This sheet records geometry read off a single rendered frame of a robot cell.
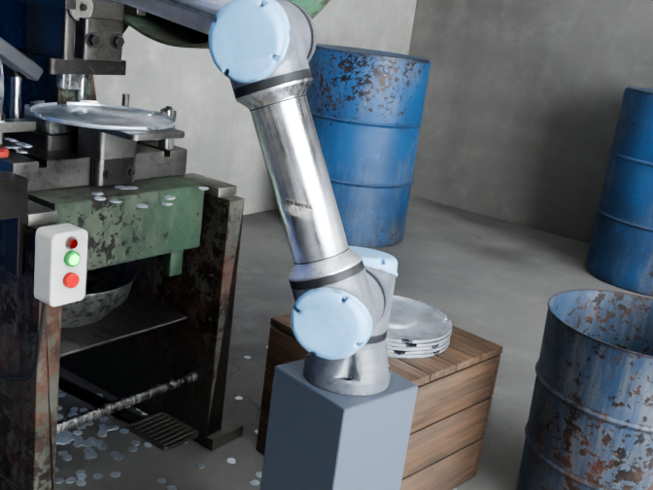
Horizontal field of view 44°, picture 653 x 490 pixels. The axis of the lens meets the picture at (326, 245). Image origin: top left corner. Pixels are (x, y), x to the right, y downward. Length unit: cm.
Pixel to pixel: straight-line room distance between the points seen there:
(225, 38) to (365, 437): 68
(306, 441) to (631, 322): 102
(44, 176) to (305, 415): 69
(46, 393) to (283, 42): 84
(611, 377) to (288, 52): 98
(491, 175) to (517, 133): 29
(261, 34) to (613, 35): 360
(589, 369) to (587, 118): 298
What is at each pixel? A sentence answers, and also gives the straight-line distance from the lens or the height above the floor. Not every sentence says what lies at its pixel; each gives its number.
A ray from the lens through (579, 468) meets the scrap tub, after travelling 188.
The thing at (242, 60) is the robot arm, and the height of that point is 97.
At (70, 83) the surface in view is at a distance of 183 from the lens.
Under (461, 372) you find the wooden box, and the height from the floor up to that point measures 32.
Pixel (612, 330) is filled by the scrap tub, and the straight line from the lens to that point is 216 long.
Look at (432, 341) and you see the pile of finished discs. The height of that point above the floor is 38.
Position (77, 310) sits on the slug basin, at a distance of 183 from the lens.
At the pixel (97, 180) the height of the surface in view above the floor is 66.
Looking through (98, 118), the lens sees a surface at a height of 79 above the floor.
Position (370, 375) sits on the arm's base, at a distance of 137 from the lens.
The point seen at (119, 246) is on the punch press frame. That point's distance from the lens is 172.
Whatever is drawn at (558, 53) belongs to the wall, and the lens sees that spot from 472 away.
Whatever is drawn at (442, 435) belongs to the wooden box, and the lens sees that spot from 189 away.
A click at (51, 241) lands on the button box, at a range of 147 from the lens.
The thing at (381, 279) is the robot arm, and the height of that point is 65.
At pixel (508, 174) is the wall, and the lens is 484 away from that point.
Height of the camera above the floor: 106
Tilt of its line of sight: 16 degrees down
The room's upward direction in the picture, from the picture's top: 8 degrees clockwise
